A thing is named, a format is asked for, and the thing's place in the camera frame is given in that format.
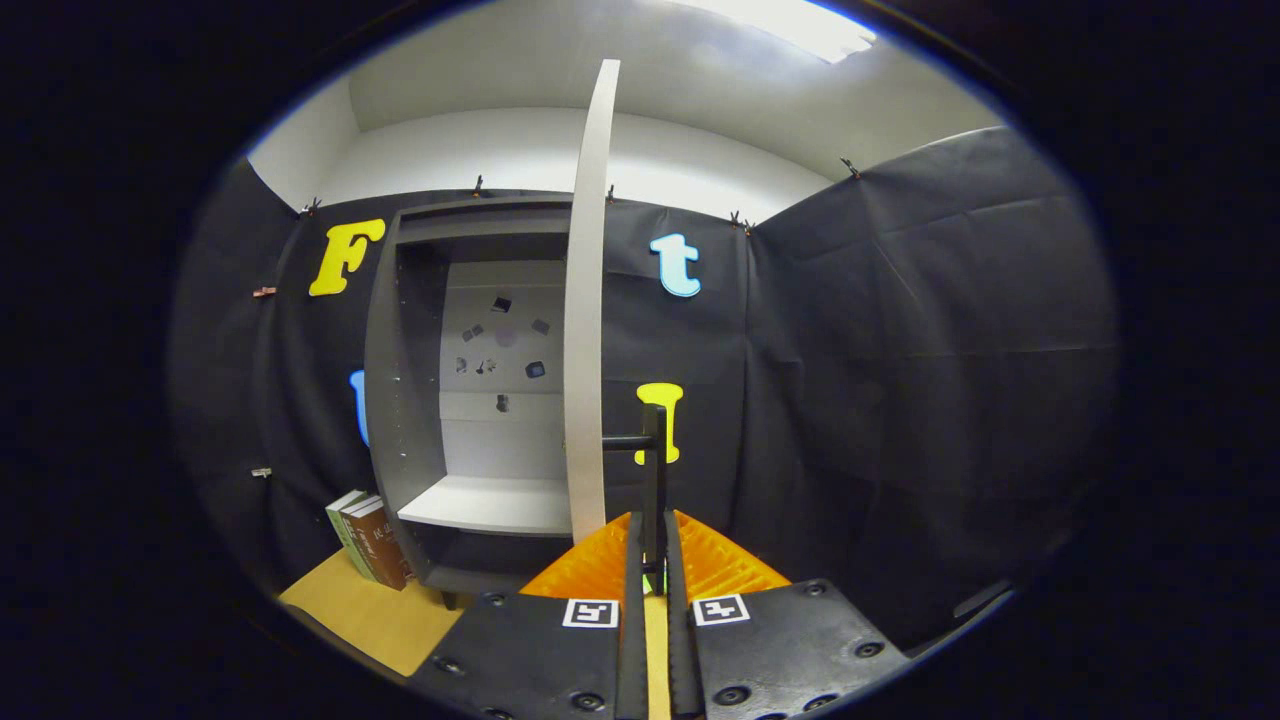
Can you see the long ceiling light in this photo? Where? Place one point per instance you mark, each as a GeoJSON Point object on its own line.
{"type": "Point", "coordinates": [790, 25]}

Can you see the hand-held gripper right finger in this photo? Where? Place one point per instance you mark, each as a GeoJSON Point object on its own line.
{"type": "Point", "coordinates": [678, 650]}

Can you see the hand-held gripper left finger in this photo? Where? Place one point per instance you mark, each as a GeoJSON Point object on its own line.
{"type": "Point", "coordinates": [634, 640]}

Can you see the black backdrop cloth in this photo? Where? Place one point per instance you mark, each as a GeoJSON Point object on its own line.
{"type": "Point", "coordinates": [900, 400]}

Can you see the brown book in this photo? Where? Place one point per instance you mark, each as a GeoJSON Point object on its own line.
{"type": "Point", "coordinates": [388, 545]}

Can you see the white cabinet shelf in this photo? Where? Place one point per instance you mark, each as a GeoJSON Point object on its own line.
{"type": "Point", "coordinates": [490, 505]}

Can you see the white-edged book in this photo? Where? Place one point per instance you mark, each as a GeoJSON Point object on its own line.
{"type": "Point", "coordinates": [362, 545]}

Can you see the grey cabinet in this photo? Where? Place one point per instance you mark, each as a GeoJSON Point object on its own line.
{"type": "Point", "coordinates": [400, 400]}

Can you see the beige cabinet door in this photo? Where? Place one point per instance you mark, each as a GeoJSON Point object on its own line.
{"type": "Point", "coordinates": [590, 300]}

